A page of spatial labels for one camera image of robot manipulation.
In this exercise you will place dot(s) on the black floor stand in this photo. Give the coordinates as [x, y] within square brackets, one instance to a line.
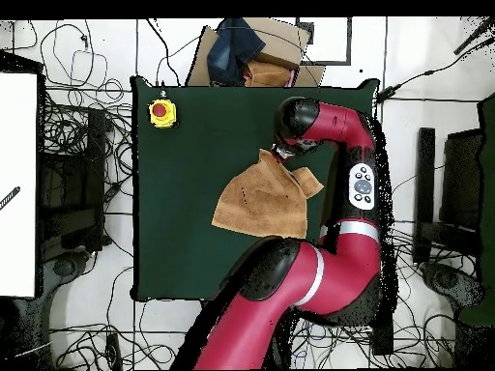
[94, 154]
[425, 174]

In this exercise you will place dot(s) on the yellow emergency stop button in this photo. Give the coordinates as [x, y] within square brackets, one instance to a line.
[162, 113]

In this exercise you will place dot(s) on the black pole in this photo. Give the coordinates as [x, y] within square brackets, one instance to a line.
[473, 36]

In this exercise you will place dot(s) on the blue denim jeans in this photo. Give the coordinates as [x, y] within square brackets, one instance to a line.
[232, 50]

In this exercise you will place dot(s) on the black power strip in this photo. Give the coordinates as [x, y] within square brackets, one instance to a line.
[114, 351]
[383, 342]

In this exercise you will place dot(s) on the black striped rod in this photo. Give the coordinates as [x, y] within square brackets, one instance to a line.
[9, 197]

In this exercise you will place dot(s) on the dark green table cloth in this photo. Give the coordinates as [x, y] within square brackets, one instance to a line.
[488, 193]
[193, 174]

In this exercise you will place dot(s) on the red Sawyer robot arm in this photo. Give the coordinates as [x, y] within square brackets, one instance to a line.
[328, 270]

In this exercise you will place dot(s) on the brown cardboard box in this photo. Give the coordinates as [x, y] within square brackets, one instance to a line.
[282, 42]

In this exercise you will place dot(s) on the tan terry towel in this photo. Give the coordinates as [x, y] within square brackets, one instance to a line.
[263, 208]

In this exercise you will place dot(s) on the black rectangular frame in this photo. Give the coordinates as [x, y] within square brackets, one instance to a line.
[328, 62]

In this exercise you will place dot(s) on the orange folded cloth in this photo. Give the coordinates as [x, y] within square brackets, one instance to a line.
[268, 73]

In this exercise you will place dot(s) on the white rectangular panel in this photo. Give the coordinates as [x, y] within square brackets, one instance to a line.
[17, 185]

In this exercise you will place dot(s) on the gray floor leg black knob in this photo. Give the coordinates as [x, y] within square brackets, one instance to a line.
[448, 280]
[64, 266]

